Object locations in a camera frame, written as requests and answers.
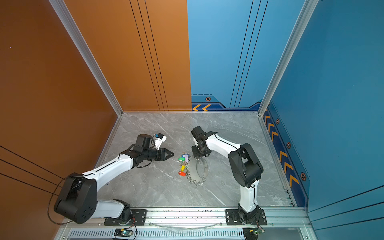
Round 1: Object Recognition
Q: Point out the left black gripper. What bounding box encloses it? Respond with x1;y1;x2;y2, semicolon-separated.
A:
143;148;175;161

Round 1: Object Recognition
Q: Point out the grey metal key holder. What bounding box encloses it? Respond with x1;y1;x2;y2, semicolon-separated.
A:
187;157;209;186

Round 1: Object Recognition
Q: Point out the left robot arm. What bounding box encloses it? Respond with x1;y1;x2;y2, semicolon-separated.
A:
53;134;174;226

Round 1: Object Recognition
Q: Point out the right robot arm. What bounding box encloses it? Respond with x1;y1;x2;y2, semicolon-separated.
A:
189;126;267;226

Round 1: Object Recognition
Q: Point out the left green circuit board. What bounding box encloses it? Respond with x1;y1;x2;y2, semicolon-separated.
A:
114;228;133;239

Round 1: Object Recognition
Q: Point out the green circuit board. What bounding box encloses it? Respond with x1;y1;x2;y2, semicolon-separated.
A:
114;228;133;239
250;228;264;236

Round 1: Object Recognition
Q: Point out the right green circuit board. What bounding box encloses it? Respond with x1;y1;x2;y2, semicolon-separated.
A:
250;228;264;236

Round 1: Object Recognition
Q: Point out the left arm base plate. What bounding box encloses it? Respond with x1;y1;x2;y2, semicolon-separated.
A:
104;209;147;227

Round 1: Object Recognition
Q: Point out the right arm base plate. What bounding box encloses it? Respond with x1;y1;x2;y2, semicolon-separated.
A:
225;208;268;226

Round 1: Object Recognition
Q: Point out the aluminium front rail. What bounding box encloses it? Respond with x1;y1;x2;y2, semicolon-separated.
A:
55;207;317;240

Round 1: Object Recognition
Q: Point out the left aluminium corner post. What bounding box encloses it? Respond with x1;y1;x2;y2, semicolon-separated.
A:
49;0;124;117

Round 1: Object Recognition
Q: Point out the aluminium corner post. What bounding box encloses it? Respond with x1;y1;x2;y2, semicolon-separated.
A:
49;0;124;117
258;0;319;117

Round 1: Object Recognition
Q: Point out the right aluminium corner post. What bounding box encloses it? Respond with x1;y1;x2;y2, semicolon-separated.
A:
258;0;319;117

